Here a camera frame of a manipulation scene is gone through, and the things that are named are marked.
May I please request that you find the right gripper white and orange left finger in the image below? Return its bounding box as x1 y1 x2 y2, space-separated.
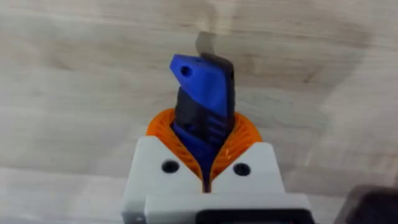
121 108 206 224

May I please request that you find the right gripper white and orange right finger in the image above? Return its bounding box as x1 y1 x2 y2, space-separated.
208 112 286 196

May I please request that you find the black box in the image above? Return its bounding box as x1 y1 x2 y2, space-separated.
334 184 398 224

